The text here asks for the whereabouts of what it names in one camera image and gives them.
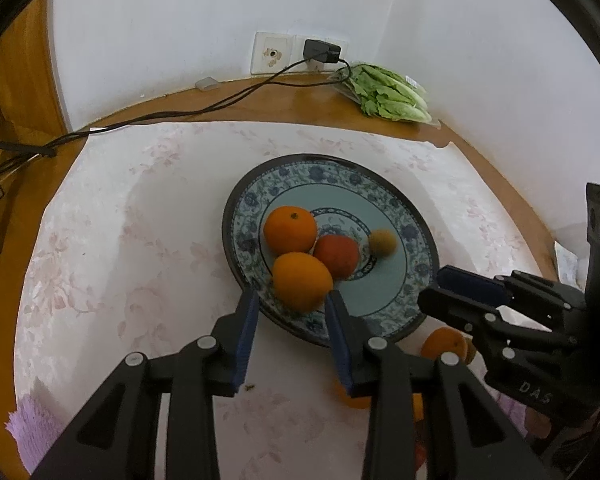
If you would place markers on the purple fluffy towel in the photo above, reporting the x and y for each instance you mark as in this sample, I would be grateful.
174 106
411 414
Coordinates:
30 430

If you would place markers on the bagged green lettuce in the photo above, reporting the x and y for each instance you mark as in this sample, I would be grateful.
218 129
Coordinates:
387 92

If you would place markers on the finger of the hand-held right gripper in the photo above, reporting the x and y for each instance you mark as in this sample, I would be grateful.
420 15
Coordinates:
470 282
455 307

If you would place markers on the printed paper packet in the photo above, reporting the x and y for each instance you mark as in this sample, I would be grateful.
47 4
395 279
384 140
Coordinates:
566 262

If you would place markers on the small white plastic piece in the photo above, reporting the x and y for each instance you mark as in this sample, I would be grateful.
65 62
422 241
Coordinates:
206 83

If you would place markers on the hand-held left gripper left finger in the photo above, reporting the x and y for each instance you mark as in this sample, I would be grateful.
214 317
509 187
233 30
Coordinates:
247 330

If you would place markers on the brown kiwi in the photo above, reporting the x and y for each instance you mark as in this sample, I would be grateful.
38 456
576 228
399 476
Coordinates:
382 243

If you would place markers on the white floral tablecloth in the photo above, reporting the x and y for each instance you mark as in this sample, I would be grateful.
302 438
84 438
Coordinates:
130 260

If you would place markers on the red apple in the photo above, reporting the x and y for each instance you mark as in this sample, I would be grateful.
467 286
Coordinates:
337 255

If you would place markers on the person's right hand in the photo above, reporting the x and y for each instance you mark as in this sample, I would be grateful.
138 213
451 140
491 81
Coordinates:
536 422

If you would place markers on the orange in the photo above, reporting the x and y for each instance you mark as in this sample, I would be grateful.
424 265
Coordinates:
357 402
290 230
442 344
301 282

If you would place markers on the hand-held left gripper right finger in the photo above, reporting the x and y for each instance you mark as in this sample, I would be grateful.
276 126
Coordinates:
337 335

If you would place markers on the blue floral ceramic plate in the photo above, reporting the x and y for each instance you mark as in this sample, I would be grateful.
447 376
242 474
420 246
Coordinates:
385 300

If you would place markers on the black power adapter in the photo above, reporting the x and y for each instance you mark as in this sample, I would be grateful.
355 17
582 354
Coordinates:
321 51

